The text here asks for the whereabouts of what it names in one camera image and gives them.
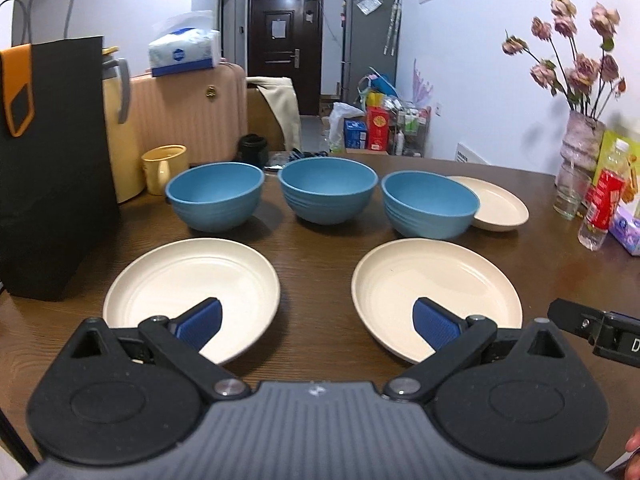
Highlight metal rack with bottles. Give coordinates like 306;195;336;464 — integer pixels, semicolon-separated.
390;102;432;157

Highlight brown chair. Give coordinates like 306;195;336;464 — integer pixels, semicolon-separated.
246;85;288;153

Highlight purple wall decoration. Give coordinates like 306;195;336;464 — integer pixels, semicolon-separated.
411;58;433;106

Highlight dark brown door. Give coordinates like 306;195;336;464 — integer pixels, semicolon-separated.
248;0;323;97

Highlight pink suitcase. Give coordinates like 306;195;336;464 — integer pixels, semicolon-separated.
127;62;248;171

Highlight blue bag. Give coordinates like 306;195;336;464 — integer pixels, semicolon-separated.
357;67;398;106

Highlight beige cloth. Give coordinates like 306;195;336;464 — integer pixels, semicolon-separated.
247;76;303;153

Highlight black cup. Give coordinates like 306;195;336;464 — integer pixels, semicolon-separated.
236;133;271;168

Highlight red label plastic bottle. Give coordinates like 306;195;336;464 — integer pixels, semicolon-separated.
577;140;632;252

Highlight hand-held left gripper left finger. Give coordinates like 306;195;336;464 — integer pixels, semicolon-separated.
74;297;251;403

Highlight yellow thermos jug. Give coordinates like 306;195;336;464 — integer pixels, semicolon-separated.
100;46;147;205

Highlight yellow mug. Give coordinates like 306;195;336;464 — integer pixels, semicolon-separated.
141;144;189;196

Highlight black paper bag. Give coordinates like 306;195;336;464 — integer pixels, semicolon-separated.
0;0;121;302

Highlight dried pink roses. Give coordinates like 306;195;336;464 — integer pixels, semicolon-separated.
501;0;628;121

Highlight pink textured vase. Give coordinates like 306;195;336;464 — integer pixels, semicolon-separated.
559;110;607;186

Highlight white blue tissue pack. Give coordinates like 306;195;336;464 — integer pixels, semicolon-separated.
147;10;222;78

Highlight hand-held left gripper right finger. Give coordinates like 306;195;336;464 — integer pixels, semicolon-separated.
384;296;567;403

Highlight white board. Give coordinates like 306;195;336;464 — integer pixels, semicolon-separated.
455;142;488;165

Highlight orange black tag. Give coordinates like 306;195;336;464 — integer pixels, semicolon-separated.
0;45;36;138

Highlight red box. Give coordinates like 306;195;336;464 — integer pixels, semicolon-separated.
366;106;391;152

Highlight white plastic bag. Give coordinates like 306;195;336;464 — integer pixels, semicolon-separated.
327;102;365;153

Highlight folded umbrella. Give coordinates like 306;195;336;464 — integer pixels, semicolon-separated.
384;0;403;57

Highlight grey refrigerator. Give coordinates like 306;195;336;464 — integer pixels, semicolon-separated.
341;0;401;100

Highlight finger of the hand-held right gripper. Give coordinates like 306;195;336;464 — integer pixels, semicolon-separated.
547;298;608;347

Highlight green yellow bag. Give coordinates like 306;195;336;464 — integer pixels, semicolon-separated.
592;130;640;203

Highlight blue bowl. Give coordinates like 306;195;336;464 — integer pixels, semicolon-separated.
381;170;481;240
165;162;266;233
277;156;379;225

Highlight purple tissue pack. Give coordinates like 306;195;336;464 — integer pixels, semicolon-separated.
607;199;640;256

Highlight blue box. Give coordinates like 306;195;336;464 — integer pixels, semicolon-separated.
344;119;369;150

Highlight clear drinking glass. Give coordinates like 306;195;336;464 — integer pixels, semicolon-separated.
552;162;591;221

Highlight cream plate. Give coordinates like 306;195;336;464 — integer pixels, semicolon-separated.
102;238;282;366
351;238;523;365
446;175;530;233

